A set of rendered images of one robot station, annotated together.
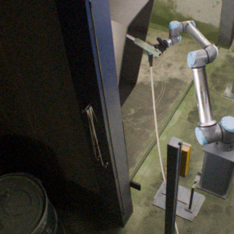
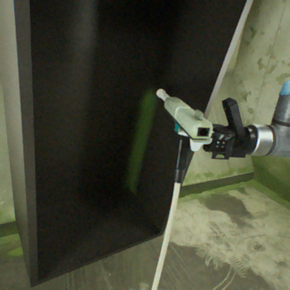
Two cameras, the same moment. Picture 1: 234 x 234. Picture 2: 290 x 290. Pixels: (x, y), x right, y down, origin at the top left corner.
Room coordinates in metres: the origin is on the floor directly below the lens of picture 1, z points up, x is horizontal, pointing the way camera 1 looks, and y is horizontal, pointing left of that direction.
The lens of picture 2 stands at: (1.83, -0.28, 1.34)
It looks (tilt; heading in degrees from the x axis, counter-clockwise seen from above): 23 degrees down; 31
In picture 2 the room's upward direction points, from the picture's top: 6 degrees clockwise
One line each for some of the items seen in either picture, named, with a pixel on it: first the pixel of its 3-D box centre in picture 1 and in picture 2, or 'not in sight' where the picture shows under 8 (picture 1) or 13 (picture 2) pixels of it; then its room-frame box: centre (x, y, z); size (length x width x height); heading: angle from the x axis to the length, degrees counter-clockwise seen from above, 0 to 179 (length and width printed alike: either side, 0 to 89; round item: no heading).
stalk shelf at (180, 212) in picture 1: (178, 200); not in sight; (1.20, -0.19, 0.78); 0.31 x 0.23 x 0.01; 61
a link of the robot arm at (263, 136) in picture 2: (166, 43); (254, 139); (2.59, -0.18, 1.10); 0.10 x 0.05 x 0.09; 43
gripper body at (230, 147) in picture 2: (160, 47); (227, 140); (2.53, -0.12, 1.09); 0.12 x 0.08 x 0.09; 133
